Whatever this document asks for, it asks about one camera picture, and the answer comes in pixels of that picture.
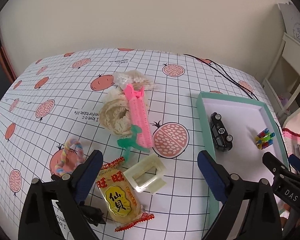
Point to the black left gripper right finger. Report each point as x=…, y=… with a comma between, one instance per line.
x=261, y=219

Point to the pomegranate grid tablecloth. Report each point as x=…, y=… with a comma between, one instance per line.
x=60, y=97

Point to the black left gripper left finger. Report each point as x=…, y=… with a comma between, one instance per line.
x=38, y=218

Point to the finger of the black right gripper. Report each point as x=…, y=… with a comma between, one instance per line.
x=274, y=165
x=294, y=162

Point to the black toy car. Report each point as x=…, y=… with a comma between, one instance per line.
x=222, y=140

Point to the bag of cotton swabs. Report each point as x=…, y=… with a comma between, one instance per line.
x=134, y=78

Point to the yellow rice cracker packet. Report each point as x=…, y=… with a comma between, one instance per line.
x=122, y=203

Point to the white wooden shelf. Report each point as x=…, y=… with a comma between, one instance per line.
x=282, y=82

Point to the colourful building block toy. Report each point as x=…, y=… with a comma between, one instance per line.
x=264, y=139

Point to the cream plastic hair claw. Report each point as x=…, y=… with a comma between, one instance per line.
x=147, y=174

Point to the green plastic hair clip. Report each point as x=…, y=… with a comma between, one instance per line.
x=131, y=142

